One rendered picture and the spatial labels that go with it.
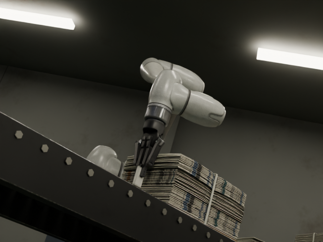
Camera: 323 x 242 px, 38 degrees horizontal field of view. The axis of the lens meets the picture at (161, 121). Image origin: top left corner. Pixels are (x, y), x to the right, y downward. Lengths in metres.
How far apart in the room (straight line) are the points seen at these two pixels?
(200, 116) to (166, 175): 0.27
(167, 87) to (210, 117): 0.19
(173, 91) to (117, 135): 4.15
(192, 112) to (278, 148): 3.97
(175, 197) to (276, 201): 3.92
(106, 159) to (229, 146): 3.28
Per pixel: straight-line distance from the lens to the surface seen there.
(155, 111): 1.60
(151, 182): 1.58
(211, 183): 1.63
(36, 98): 6.33
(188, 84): 2.19
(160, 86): 1.64
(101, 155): 2.42
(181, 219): 1.28
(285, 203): 5.38
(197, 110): 1.66
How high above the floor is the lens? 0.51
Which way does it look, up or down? 23 degrees up
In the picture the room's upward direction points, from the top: 17 degrees clockwise
